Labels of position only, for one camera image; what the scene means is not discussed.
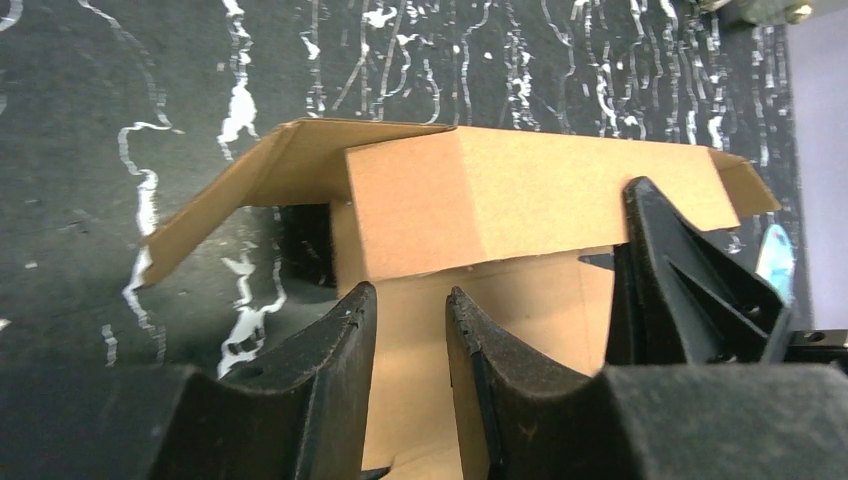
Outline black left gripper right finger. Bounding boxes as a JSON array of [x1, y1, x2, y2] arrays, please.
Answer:
[[445, 288, 847, 479]]

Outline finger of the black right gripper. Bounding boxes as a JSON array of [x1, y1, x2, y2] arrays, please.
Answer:
[[605, 177, 791, 365]]

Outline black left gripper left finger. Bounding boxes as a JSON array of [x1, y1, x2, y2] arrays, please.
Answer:
[[1, 282, 377, 479]]

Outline brown cardboard box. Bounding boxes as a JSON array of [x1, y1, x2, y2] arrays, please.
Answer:
[[143, 118, 779, 479]]

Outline small blue white packet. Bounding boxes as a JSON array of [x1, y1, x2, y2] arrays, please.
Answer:
[[755, 224, 795, 305]]

